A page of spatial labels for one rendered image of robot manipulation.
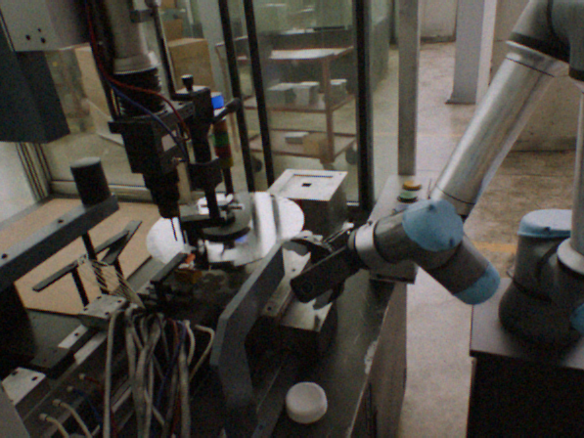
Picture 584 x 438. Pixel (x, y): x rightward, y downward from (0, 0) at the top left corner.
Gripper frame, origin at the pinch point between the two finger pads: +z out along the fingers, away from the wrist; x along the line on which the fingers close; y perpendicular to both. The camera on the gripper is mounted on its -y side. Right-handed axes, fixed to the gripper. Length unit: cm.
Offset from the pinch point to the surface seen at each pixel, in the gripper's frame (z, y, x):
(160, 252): 14.1, -14.0, 16.9
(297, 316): 1.7, -2.2, -7.1
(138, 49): -16.6, -15.1, 42.6
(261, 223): 6.5, 5.1, 11.8
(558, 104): 57, 324, -26
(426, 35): 338, 768, 136
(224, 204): 7.6, 0.1, 19.0
